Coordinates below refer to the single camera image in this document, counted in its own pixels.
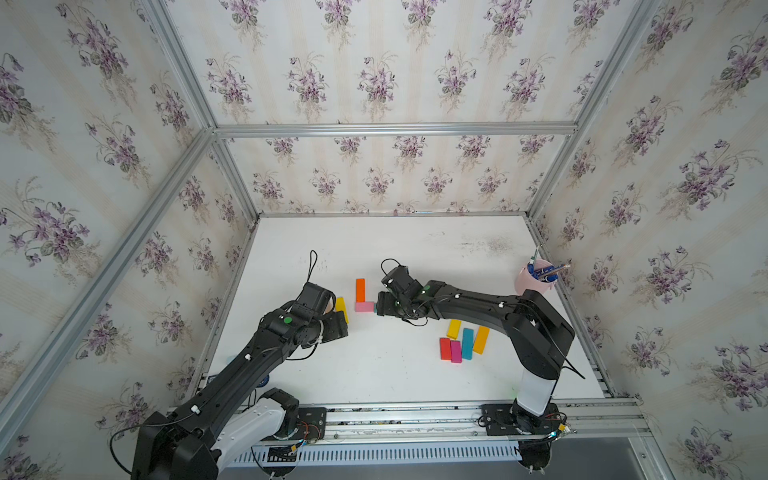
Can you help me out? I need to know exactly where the pink block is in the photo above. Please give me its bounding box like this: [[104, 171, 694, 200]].
[[354, 302, 376, 313]]

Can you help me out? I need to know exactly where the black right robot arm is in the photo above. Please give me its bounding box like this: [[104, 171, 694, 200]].
[[375, 265, 576, 418]]

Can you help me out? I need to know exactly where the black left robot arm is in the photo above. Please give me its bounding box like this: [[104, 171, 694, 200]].
[[129, 282, 348, 479]]

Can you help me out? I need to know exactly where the yellow block left group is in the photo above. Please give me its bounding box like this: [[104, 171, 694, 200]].
[[335, 297, 349, 323]]

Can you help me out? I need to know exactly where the yellow block group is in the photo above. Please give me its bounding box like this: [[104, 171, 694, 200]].
[[335, 297, 349, 323], [446, 319, 462, 340]]

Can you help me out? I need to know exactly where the yellow block right group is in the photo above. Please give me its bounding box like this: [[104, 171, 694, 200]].
[[446, 319, 462, 340]]

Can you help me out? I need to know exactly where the red block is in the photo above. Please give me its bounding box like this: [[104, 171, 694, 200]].
[[439, 337, 452, 361]]

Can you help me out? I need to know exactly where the magenta block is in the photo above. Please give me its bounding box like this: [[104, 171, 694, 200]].
[[450, 340, 463, 364]]

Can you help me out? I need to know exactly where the teal block right group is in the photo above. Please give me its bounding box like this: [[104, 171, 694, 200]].
[[461, 328, 475, 361]]

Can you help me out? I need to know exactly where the amber orange block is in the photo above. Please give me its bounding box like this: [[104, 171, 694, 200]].
[[473, 327, 490, 355]]

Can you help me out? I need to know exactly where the pink pen cup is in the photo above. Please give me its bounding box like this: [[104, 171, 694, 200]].
[[514, 259, 557, 295]]

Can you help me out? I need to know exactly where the white vent grille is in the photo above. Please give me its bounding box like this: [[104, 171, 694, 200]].
[[230, 441, 522, 468]]

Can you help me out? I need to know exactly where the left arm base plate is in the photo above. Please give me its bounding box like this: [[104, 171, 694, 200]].
[[264, 407, 328, 443]]

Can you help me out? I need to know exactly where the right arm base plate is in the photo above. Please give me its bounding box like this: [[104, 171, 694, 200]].
[[476, 401, 567, 438]]

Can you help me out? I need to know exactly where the aluminium front rail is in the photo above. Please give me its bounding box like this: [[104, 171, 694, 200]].
[[149, 395, 652, 450]]

